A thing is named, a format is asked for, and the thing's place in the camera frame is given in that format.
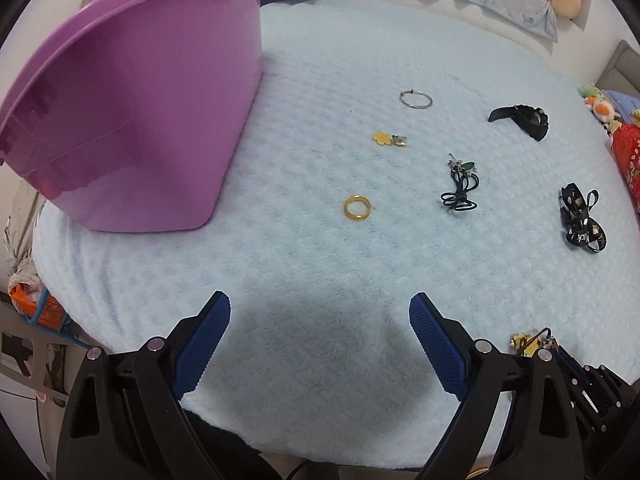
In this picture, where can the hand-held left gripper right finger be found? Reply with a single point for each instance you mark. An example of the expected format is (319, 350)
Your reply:
(435, 345)

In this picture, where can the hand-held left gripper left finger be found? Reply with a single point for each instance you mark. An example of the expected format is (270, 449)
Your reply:
(207, 340)

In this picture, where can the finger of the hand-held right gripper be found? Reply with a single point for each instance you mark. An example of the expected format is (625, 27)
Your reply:
(570, 362)
(587, 390)

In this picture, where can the yellow flower charm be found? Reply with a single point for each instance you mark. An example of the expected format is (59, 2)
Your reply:
(381, 138)

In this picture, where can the purple plastic basin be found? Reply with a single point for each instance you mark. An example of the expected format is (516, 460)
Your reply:
(140, 100)

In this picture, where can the light blue fleece blanket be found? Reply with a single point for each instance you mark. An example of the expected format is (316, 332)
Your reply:
(325, 270)

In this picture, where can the orange basket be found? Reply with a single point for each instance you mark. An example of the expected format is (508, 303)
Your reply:
(37, 310)

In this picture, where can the beige cloth pile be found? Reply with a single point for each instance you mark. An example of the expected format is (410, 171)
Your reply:
(20, 240)

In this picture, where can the red patterned cloth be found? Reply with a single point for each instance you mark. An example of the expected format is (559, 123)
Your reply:
(627, 155)

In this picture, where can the black wrist watch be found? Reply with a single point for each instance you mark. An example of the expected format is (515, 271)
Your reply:
(530, 122)

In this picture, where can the small colourful plush toys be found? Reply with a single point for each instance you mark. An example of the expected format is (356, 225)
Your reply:
(605, 105)

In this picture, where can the grey headboard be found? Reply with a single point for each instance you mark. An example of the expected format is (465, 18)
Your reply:
(617, 67)

